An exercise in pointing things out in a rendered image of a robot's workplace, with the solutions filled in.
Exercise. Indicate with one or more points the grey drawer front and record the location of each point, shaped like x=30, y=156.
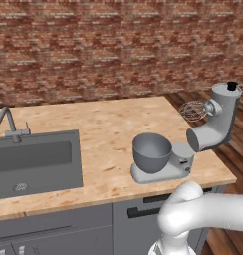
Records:
x=53, y=220

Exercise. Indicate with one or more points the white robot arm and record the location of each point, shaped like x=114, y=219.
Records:
x=193, y=212

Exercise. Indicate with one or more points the grey sink tap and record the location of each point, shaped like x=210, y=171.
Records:
x=10, y=127

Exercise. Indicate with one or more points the grey sink basin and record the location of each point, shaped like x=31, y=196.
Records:
x=34, y=162

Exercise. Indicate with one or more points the grey stand mixer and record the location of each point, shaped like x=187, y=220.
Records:
x=215, y=126

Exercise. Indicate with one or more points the grey cupboard door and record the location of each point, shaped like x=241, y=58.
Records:
x=2, y=249
x=65, y=242

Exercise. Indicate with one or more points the grey mixer bowl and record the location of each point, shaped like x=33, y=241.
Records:
x=151, y=152

